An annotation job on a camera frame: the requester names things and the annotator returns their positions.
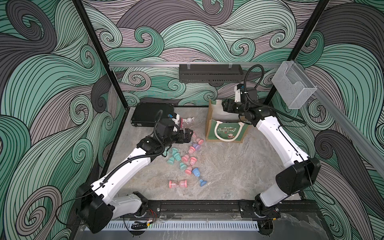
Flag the pink hourglass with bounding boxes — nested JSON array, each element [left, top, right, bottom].
[[188, 146, 196, 154], [181, 155, 198, 175]]

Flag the pink hourglass nearest bag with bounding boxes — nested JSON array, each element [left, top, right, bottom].
[[192, 133, 204, 145]]

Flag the aluminium rail on right wall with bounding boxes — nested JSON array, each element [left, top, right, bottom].
[[299, 65, 384, 176]]

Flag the black hard carrying case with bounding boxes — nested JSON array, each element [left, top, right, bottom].
[[131, 103, 175, 127]]

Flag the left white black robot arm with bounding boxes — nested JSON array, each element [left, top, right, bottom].
[[74, 118, 194, 234]]

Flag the green jute Christmas canvas bag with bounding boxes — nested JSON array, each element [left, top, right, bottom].
[[205, 100, 248, 143]]

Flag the teal hourglass middle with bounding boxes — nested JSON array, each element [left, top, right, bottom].
[[167, 152, 182, 165]]

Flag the blue hourglass front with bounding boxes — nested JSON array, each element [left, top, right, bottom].
[[199, 179, 207, 187]]

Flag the pink hourglass lying front alone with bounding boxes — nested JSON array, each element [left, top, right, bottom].
[[169, 180, 188, 189]]

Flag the teal hourglass far left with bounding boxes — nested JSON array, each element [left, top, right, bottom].
[[172, 148, 179, 156]]

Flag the blue hourglass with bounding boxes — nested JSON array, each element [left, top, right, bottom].
[[192, 168, 201, 177], [199, 179, 207, 187]]

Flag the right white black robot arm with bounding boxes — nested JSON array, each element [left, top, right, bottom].
[[222, 99, 321, 219]]

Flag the aluminium rail on back wall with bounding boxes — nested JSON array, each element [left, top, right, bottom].
[[108, 61, 282, 68]]

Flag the teal hourglass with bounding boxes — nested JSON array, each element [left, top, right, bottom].
[[172, 148, 179, 156], [167, 152, 182, 165], [180, 162, 188, 171]]

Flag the white slotted cable duct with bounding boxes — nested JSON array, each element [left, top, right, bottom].
[[102, 220, 259, 232]]

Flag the purple hourglass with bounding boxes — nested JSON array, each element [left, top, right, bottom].
[[193, 144, 201, 151]]

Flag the white rabbit figurine pink base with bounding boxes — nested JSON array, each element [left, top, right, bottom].
[[182, 118, 195, 126]]

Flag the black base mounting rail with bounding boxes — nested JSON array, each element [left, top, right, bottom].
[[145, 200, 320, 219]]

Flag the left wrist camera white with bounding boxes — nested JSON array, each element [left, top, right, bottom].
[[170, 113, 183, 127]]

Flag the aluminium rail on wall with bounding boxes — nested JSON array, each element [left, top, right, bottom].
[[108, 61, 282, 68], [299, 65, 384, 176]]

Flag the black perforated wall tray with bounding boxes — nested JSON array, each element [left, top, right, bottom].
[[179, 64, 244, 84]]

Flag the clear acrylic wall bin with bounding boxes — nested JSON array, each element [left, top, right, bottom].
[[272, 61, 317, 110]]

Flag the teal hourglass lower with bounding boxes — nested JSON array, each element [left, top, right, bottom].
[[180, 162, 188, 171]]

